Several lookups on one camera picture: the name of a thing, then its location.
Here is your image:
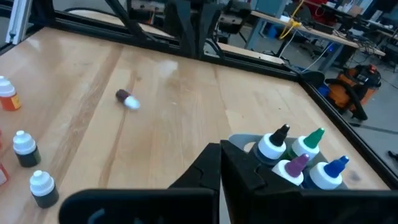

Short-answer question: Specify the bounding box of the green-tipped food coloring bottle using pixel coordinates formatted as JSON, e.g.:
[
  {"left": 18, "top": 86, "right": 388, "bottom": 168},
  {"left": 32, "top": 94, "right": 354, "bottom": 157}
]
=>
[{"left": 284, "top": 127, "right": 326, "bottom": 162}]

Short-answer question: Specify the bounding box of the grey plastic bin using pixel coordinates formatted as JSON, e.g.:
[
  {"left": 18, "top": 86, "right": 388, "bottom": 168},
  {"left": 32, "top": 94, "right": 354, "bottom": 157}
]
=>
[{"left": 228, "top": 133, "right": 349, "bottom": 191}]

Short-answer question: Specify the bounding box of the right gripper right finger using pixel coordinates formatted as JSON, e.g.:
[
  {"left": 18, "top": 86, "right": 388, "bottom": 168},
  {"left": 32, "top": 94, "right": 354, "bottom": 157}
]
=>
[{"left": 220, "top": 139, "right": 398, "bottom": 224}]

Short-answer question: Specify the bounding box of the aluminium frame post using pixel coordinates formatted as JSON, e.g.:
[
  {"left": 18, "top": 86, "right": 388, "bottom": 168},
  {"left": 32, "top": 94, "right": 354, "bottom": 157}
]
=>
[{"left": 5, "top": 0, "right": 34, "bottom": 45}]

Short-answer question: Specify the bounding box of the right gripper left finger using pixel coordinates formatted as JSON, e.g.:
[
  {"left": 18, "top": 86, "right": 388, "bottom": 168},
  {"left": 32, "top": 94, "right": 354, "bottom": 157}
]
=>
[{"left": 58, "top": 142, "right": 222, "bottom": 224}]

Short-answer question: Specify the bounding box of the small orange food coloring bottle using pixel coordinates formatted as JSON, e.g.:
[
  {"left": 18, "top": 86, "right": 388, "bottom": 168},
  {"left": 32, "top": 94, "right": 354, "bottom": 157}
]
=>
[
  {"left": 0, "top": 161, "right": 9, "bottom": 187},
  {"left": 0, "top": 75, "right": 22, "bottom": 112}
]

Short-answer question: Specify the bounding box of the orange shop vacuum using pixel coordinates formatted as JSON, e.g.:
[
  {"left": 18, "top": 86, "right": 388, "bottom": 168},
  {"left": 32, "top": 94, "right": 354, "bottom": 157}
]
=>
[{"left": 323, "top": 63, "right": 382, "bottom": 121}]

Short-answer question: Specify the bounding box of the purple-tipped food coloring bottle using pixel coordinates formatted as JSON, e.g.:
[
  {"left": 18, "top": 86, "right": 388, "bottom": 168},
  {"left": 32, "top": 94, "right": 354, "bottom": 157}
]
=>
[{"left": 271, "top": 153, "right": 311, "bottom": 187}]

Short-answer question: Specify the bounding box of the black metal table frame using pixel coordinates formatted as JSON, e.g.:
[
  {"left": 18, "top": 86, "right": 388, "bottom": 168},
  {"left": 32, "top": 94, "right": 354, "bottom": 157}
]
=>
[{"left": 0, "top": 0, "right": 398, "bottom": 190}]

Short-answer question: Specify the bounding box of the small dark food coloring bottle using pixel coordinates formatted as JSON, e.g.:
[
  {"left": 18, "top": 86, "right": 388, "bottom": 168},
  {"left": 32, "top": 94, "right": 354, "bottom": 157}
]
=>
[
  {"left": 12, "top": 129, "right": 42, "bottom": 169},
  {"left": 29, "top": 169, "right": 60, "bottom": 209}
]

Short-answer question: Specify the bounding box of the wooden workbench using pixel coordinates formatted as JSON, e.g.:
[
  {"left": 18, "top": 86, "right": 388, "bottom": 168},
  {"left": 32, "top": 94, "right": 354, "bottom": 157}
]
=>
[{"left": 245, "top": 9, "right": 386, "bottom": 74}]

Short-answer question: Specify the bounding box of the black-tipped food coloring bottle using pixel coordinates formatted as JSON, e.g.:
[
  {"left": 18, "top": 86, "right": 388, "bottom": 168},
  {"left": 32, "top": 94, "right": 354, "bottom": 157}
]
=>
[{"left": 252, "top": 123, "right": 292, "bottom": 169}]

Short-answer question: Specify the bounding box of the yellow coiled cable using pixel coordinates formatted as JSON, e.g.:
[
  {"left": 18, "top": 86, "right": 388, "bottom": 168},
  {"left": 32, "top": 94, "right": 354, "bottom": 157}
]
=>
[{"left": 278, "top": 0, "right": 304, "bottom": 40}]

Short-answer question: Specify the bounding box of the blue-tipped food coloring bottle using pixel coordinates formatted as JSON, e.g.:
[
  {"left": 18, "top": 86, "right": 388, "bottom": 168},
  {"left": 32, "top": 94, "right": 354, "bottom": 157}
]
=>
[{"left": 303, "top": 155, "right": 350, "bottom": 190}]

